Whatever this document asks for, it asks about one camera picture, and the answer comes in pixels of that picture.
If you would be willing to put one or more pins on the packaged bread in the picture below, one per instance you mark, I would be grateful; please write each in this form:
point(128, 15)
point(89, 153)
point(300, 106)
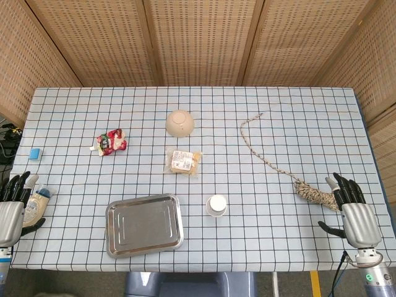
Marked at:
point(183, 162)

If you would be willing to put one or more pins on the blue checked tablecloth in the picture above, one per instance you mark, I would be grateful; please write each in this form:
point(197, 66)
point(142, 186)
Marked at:
point(247, 241)

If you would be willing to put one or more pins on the white paper cup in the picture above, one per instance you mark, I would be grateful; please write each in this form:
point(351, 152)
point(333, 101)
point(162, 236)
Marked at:
point(216, 205)

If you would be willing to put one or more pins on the woven bamboo screen panel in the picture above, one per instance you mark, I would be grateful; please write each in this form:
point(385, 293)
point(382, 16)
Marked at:
point(201, 40)
point(376, 62)
point(102, 40)
point(303, 40)
point(28, 62)

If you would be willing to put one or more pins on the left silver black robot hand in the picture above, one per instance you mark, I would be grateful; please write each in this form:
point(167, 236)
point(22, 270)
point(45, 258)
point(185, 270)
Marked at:
point(10, 221)

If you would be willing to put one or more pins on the rectangular metal tray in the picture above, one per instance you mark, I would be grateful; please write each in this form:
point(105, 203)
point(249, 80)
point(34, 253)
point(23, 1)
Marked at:
point(143, 224)

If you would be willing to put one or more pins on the blue sponge block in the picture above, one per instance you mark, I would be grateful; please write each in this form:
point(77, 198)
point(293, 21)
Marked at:
point(36, 153)

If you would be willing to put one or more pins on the red snack pouch with spout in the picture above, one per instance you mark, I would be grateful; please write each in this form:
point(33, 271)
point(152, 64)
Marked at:
point(111, 142)

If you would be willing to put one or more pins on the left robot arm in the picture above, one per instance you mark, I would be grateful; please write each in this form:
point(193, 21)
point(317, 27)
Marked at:
point(4, 269)

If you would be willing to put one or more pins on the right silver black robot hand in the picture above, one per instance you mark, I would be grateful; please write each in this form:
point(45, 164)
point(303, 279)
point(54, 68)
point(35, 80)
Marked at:
point(360, 221)

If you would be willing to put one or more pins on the beige ceramic bowl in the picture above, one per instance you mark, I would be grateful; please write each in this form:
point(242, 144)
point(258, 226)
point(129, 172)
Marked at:
point(180, 123)

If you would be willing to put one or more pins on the sauce bottle with blue cap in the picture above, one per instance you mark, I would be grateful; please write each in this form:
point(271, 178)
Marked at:
point(36, 205)

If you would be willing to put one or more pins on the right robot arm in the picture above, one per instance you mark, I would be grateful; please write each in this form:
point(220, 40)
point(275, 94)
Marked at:
point(379, 278)

